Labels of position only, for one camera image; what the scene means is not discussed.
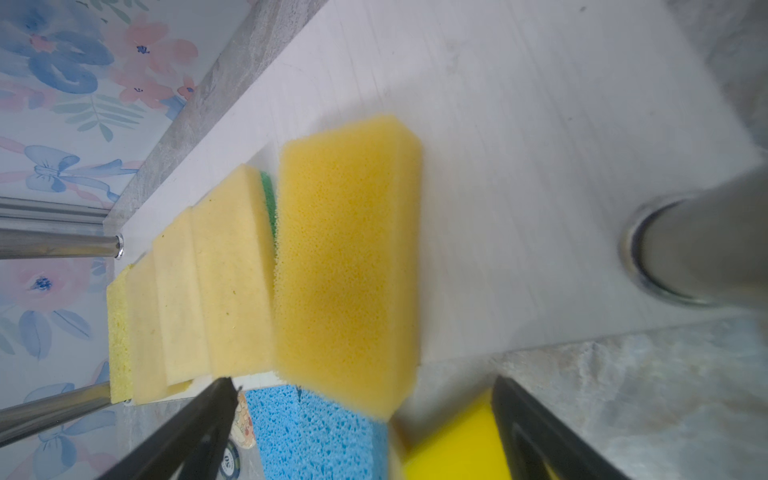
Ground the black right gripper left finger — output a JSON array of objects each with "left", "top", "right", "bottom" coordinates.
[{"left": 101, "top": 377, "right": 238, "bottom": 479}]

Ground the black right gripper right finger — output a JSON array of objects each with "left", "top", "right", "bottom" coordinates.
[{"left": 491, "top": 376, "right": 627, "bottom": 480}]

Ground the bright yellow foam sponge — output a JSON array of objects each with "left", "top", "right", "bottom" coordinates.
[{"left": 401, "top": 390, "right": 522, "bottom": 479}]

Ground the pale yellow sponge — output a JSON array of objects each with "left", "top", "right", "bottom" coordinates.
[{"left": 126, "top": 252, "right": 191, "bottom": 405}]

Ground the bright yellow cellulose sponge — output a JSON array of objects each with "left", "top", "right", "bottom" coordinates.
[{"left": 106, "top": 266, "right": 133, "bottom": 404}]

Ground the yellow orange-backed sponge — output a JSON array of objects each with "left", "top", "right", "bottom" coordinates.
[{"left": 152, "top": 208, "right": 210, "bottom": 385}]

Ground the yellow green-backed sponge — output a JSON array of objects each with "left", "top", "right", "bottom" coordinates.
[{"left": 192, "top": 164, "right": 275, "bottom": 377}]

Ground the white two-tier metal shelf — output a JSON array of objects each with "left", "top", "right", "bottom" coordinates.
[{"left": 0, "top": 0, "right": 768, "bottom": 448}]

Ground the left blue sponge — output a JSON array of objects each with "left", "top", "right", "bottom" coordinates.
[{"left": 245, "top": 385, "right": 389, "bottom": 479}]

